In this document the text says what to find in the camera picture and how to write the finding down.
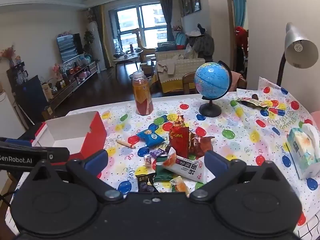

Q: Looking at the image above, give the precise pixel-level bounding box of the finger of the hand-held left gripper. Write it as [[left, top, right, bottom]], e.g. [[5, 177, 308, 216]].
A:
[[40, 147, 71, 171]]

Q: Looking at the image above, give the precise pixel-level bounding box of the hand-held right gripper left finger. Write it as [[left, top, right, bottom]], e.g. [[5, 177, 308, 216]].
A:
[[31, 149, 124, 202]]

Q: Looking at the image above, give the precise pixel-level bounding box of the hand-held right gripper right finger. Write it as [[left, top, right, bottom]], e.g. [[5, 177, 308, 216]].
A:
[[189, 150, 280, 202]]

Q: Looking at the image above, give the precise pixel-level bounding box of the brown foil snack packet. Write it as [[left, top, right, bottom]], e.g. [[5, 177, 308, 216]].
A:
[[188, 129, 215, 159]]

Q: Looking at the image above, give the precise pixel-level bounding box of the white snack packet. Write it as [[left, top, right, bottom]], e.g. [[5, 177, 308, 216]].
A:
[[162, 147, 208, 184]]

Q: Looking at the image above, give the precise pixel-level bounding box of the red and white cardboard box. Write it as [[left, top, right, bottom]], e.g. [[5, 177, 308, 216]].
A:
[[32, 111, 108, 161]]

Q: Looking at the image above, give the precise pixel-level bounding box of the sausage stick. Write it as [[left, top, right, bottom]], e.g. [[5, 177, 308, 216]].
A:
[[116, 139, 137, 149]]

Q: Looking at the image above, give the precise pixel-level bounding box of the red yellow snack packet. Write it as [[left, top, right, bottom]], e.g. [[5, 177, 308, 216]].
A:
[[169, 116, 190, 160]]

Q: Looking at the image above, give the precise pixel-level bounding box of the clear orange pastry packet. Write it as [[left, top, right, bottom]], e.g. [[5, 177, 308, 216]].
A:
[[170, 176, 191, 197]]

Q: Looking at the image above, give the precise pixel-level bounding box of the green snack packet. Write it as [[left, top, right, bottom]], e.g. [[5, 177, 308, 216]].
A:
[[153, 155, 175, 183]]

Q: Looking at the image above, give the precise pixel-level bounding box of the black snack packet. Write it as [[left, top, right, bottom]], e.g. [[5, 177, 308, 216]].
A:
[[137, 174, 159, 193]]

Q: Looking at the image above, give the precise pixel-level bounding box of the purple candy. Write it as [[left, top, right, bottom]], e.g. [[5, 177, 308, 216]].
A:
[[150, 148, 166, 159]]

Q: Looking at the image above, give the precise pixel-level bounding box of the blue cookie packet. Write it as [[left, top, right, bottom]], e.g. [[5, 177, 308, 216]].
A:
[[136, 129, 165, 147]]

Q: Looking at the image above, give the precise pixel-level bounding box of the balloon print tablecloth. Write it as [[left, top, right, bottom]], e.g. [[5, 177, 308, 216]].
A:
[[15, 77, 320, 240]]

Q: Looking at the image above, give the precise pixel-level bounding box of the white cabinet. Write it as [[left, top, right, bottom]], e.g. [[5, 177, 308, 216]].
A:
[[0, 90, 26, 140]]

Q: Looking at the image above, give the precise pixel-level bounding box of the black cabinet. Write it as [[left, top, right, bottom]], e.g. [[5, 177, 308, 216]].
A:
[[6, 62, 50, 126]]

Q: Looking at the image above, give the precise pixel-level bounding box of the green red snack wrapper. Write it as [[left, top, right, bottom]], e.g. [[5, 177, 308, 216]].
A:
[[236, 97, 269, 109]]

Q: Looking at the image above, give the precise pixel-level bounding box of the wooden television cabinet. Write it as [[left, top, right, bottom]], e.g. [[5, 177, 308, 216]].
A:
[[47, 61, 98, 110]]

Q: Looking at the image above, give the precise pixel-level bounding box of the orange drink bottle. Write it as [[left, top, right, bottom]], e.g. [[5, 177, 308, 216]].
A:
[[132, 70, 154, 116]]

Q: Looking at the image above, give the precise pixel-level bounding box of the blue desk globe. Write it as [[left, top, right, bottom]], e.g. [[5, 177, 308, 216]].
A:
[[194, 60, 232, 117]]

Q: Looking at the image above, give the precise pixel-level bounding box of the pink cloth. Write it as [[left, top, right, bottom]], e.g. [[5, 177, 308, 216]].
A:
[[230, 71, 248, 90]]

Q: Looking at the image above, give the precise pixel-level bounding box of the wooden chair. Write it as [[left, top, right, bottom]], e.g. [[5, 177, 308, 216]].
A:
[[182, 71, 198, 91]]

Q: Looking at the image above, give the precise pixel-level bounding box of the pink flower bouquet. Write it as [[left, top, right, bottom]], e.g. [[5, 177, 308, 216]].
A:
[[52, 64, 63, 81]]

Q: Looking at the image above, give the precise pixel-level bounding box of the green tissue pack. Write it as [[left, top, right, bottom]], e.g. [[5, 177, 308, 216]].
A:
[[286, 124, 320, 180]]

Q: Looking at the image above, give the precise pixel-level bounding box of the cream sofa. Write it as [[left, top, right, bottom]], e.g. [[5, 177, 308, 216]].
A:
[[154, 47, 206, 93]]

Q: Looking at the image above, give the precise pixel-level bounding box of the dried flower vase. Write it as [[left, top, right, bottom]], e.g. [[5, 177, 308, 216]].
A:
[[0, 45, 16, 68]]

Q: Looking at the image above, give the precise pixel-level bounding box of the round coffee table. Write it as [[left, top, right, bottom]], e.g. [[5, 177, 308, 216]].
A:
[[112, 50, 144, 74]]

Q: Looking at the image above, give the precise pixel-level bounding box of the beige cloth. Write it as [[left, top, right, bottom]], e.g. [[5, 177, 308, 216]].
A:
[[156, 59, 177, 75]]

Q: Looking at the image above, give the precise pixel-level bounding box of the flat screen television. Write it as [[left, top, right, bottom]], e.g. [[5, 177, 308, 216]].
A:
[[57, 33, 84, 64]]

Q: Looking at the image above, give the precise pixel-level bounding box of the white tower air conditioner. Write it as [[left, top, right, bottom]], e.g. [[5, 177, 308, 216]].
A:
[[87, 21, 107, 73]]

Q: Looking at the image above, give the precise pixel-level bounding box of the dark coat pile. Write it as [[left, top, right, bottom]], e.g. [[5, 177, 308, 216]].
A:
[[192, 24, 215, 58]]

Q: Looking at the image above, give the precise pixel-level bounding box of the silver desk lamp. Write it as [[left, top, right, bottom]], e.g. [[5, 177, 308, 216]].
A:
[[276, 22, 319, 87]]

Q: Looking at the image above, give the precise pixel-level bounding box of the grey curtain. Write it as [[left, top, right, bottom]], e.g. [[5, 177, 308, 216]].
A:
[[158, 0, 175, 43]]

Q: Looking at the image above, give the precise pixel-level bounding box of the blue curtain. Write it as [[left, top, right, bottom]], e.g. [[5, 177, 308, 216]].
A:
[[232, 0, 247, 28]]

